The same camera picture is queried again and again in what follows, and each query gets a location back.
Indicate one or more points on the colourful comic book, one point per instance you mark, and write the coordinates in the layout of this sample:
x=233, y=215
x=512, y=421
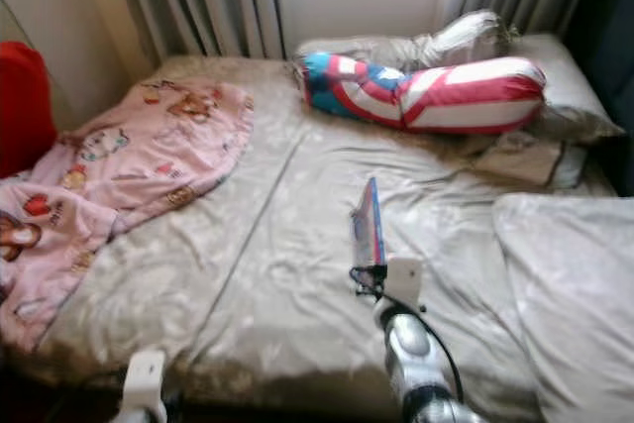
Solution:
x=369, y=230

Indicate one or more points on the large grey floral pillow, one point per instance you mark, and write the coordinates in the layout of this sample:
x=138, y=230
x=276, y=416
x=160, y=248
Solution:
x=565, y=294

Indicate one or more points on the pink cartoon blanket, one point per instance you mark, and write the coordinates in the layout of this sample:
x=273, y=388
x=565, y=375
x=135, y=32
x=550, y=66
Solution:
x=139, y=151

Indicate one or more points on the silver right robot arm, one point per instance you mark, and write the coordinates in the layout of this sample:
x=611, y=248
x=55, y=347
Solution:
x=416, y=354

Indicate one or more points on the bed with grey floral sheet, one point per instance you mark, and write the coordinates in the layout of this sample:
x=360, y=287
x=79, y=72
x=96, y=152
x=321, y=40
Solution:
x=277, y=245

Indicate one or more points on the folded grey floral cloth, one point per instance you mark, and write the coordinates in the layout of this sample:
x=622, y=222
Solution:
x=520, y=158

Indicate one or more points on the red white blue bolster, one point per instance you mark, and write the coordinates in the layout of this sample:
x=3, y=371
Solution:
x=466, y=94

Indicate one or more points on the knotted grey floral bolster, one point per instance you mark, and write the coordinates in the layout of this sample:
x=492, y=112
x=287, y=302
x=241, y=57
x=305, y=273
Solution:
x=461, y=39

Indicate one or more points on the thick red cushion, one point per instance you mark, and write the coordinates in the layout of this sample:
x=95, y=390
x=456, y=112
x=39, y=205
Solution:
x=25, y=106

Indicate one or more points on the dark grey padded headboard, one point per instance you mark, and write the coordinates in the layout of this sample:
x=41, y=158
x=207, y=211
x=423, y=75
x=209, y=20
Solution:
x=614, y=47

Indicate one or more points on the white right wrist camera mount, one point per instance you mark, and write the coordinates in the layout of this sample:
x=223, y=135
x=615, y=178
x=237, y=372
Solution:
x=404, y=279

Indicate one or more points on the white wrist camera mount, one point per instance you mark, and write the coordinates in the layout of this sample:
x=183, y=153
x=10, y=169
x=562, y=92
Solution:
x=144, y=375
x=404, y=279

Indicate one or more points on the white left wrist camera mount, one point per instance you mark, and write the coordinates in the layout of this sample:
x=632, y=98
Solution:
x=144, y=375

